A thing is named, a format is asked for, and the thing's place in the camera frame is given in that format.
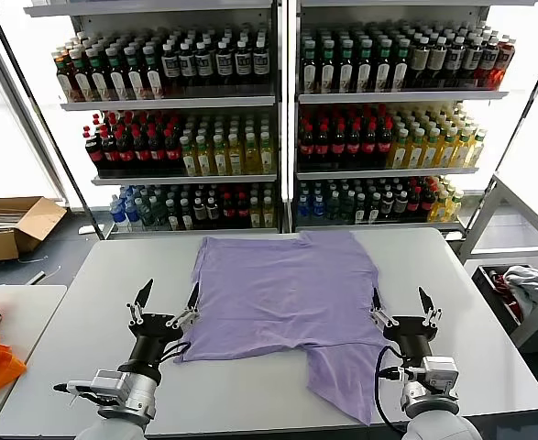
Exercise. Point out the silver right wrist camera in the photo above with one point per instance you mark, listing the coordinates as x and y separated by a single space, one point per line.
440 373

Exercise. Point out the red tea bottle white cap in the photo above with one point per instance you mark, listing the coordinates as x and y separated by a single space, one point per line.
489 62
504 62
64 78

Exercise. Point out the purple t-shirt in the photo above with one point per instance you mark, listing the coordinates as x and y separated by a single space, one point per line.
277 298

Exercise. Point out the dark drink bottle beige label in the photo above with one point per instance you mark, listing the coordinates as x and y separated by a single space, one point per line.
438 62
420 62

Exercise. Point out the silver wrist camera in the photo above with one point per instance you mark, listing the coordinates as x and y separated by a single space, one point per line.
110 384
440 373

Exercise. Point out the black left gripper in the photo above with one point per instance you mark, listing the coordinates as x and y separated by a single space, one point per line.
156 327

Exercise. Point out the blue water bottle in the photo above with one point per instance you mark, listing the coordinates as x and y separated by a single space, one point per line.
134 216
318 208
119 215
304 208

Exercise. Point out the thin white strip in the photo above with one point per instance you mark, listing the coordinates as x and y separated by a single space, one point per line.
34 261

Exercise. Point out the green drink bottle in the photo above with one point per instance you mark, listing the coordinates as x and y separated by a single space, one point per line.
147 215
334 208
160 214
347 208

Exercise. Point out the dark metal pole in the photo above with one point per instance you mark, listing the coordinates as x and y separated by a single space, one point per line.
42 114
514 137

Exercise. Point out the red crumpled cloth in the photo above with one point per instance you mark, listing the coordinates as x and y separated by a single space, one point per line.
515 309

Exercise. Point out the grey metal shelf unit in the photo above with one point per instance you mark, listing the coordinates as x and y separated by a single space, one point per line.
167 103
401 97

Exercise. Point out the grey metal cart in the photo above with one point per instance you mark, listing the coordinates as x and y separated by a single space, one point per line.
478 217

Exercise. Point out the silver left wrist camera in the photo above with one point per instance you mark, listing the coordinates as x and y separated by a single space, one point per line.
110 384

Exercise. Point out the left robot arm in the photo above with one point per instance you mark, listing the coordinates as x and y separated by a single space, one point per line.
135 399

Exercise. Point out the short grey stick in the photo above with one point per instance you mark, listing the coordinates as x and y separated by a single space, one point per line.
37 278

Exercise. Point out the dark tea bottle white label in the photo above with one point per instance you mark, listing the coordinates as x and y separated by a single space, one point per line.
187 216
360 211
373 210
173 216

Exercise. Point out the small white flat object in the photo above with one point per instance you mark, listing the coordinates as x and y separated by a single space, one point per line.
85 229

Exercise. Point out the open cardboard box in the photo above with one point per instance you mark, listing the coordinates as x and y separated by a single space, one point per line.
35 220

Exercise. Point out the black plastic crate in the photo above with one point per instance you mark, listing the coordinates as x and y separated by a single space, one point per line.
490 293

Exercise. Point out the dark drink bottle grey label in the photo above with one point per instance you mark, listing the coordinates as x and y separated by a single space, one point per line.
199 212
212 211
387 206
400 205

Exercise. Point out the brown tea bottle green cap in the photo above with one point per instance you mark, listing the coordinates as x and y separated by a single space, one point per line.
99 77
383 68
400 68
154 75
328 69
365 69
135 76
81 78
346 69
310 69
117 77

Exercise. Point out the cola bottle red cap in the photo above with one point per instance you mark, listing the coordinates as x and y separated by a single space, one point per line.
141 153
157 153
368 146
414 201
322 146
306 146
126 153
242 211
111 153
95 153
427 200
353 146
337 146
228 211
384 146
173 153

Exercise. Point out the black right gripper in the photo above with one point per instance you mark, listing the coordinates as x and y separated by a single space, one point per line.
410 334

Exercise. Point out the grey white crumpled cloth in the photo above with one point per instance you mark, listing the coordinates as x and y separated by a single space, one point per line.
527 279

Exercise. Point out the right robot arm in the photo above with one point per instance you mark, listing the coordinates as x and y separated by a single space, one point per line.
429 412

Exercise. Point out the dark drink bottle blue label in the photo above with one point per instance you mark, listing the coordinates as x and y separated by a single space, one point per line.
260 65
455 61
473 60
243 65
223 66
204 67
171 69
187 68

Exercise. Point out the light grey frame bar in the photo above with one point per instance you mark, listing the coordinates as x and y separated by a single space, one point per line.
23 117

